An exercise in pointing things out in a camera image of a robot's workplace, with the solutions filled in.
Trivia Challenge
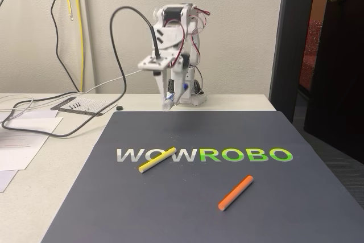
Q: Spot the blue dry-erase marker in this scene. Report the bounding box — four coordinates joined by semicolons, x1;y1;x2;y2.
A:
162;83;189;112

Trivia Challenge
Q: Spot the yellow chalk stick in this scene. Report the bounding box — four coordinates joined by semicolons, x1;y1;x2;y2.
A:
138;146;176;174

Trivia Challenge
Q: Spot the orange chalk stick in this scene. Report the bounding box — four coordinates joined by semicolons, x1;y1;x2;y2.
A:
218;175;255;212

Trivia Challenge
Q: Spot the blank white paper sheet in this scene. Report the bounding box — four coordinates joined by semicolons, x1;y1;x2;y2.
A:
11;110;59;119
0;170;18;193

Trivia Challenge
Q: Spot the grey WOWROBO mat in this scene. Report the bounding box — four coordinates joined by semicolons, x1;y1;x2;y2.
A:
41;110;364;243

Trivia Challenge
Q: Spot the white printed paper sheet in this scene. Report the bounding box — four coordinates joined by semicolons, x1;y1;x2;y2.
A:
0;117;64;171

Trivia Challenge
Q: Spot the dark brown door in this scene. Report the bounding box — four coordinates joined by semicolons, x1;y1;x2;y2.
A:
303;0;364;166

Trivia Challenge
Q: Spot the white gripper camera module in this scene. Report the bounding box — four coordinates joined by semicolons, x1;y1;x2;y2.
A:
138;53;176;77

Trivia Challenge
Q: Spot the thick black camera cable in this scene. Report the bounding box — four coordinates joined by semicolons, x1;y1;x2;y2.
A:
1;6;164;138

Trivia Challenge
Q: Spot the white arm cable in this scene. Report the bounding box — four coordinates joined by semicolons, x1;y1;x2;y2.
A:
85;69;143;93

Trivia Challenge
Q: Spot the grey door frame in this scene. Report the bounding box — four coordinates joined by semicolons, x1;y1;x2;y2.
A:
268;0;318;124

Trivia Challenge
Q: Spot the black wall cable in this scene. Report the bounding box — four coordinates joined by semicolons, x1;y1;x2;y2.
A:
50;0;82;93

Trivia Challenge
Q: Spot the thin white looped cable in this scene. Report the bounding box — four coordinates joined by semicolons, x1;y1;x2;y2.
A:
0;94;35;126

